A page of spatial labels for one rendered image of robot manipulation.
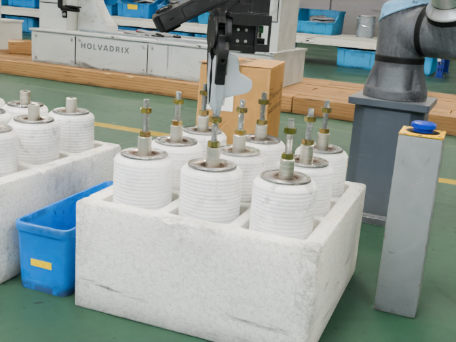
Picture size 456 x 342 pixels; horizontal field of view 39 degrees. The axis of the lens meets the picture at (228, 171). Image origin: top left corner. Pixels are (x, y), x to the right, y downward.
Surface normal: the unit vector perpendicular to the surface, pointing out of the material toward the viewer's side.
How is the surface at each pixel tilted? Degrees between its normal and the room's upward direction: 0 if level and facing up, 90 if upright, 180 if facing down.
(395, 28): 90
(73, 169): 90
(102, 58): 90
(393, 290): 90
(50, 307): 0
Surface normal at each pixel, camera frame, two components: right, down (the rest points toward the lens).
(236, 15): 0.20, 0.26
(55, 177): 0.92, 0.16
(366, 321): 0.07, -0.96
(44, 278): -0.36, 0.25
